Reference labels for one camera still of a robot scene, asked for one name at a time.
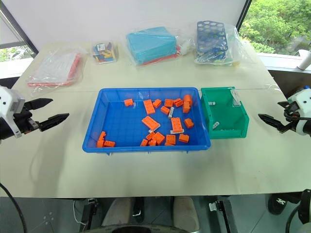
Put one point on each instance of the long orange block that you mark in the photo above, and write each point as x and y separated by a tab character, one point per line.
150	122
177	124
149	107

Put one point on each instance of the grey rounded shape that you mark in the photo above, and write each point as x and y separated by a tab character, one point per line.
185	212
116	212

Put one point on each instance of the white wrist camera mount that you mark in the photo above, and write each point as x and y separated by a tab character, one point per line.
6	103
302	98

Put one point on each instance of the round orange block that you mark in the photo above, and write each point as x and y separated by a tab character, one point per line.
187	99

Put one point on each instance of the blue tube rack in bag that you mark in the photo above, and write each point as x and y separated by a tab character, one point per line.
212	42

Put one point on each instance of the white paper roll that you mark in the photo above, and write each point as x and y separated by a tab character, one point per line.
305	59

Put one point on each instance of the clear label holder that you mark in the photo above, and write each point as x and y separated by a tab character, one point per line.
236	98

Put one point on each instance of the blue plastic tray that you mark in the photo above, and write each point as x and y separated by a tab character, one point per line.
121	126

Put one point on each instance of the clear box of colourful pieces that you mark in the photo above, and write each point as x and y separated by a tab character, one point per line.
105	53

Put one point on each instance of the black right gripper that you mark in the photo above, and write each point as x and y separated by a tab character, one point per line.
292	114

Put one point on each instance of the black window frame bar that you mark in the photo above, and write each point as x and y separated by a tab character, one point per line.
244	14
18	26

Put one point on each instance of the plastic bag with teal boxes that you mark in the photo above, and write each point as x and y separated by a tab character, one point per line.
154	46

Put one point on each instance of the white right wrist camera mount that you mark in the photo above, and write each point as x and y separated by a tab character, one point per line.
302	98

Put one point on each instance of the green plastic bin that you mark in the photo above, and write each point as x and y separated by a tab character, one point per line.
226	116

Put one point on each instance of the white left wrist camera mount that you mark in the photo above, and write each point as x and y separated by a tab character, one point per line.
6	103

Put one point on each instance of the black table leg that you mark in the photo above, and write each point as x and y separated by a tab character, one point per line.
87	214
226	213

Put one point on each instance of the black bar under table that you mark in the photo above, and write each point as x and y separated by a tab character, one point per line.
306	206

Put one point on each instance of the small orange block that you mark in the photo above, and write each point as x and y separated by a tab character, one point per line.
152	143
188	123
170	139
184	138
168	102
102	136
157	103
186	108
144	142
109	144
128	102
99	144
159	137
178	102
150	135
165	110

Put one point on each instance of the plastic bag with red-edged sheets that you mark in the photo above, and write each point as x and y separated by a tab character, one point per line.
57	66

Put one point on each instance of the black shoe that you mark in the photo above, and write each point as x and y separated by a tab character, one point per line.
281	204

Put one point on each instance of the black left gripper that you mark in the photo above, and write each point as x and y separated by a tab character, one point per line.
24	120

